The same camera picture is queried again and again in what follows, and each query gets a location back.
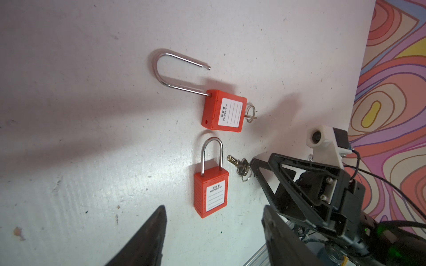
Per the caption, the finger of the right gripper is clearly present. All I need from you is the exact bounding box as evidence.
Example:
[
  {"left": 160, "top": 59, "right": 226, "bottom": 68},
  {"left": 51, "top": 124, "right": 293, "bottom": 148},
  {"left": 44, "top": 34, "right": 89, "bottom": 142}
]
[
  {"left": 250, "top": 158, "right": 297, "bottom": 226},
  {"left": 268, "top": 153, "right": 343, "bottom": 186}
]

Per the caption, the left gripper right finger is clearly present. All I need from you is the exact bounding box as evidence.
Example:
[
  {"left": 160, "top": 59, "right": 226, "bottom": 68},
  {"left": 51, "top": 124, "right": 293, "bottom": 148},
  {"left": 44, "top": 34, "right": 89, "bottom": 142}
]
[{"left": 262, "top": 205, "right": 323, "bottom": 266}]

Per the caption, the padlock key ring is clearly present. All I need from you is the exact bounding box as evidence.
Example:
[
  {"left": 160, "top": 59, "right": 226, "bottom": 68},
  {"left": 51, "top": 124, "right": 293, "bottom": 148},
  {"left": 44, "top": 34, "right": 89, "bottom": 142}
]
[{"left": 244, "top": 104, "right": 257, "bottom": 124}]

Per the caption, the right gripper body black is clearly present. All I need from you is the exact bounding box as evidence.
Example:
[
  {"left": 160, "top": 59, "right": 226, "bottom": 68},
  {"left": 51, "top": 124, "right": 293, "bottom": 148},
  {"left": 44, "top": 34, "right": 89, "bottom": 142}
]
[{"left": 276, "top": 167, "right": 366, "bottom": 239}]

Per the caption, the red padlock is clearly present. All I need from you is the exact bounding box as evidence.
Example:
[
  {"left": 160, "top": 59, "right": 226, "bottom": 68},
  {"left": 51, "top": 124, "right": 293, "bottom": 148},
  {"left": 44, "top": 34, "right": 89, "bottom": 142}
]
[
  {"left": 153, "top": 50, "right": 247, "bottom": 133},
  {"left": 194, "top": 137, "right": 229, "bottom": 218}
]

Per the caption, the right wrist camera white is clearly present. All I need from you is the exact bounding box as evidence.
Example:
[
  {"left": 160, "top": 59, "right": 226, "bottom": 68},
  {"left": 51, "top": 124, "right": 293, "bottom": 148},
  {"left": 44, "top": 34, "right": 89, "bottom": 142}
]
[{"left": 306, "top": 125, "right": 353, "bottom": 169}]

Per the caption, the key with ring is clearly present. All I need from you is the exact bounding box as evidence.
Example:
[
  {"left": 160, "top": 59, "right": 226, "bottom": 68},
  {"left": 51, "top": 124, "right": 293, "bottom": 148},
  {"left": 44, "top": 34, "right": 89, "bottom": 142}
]
[{"left": 227, "top": 155, "right": 253, "bottom": 182}]

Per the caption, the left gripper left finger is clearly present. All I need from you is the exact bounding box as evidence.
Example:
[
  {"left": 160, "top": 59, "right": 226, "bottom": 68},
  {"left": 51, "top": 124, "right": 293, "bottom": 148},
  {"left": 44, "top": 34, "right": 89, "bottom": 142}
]
[{"left": 107, "top": 205, "right": 167, "bottom": 266}]

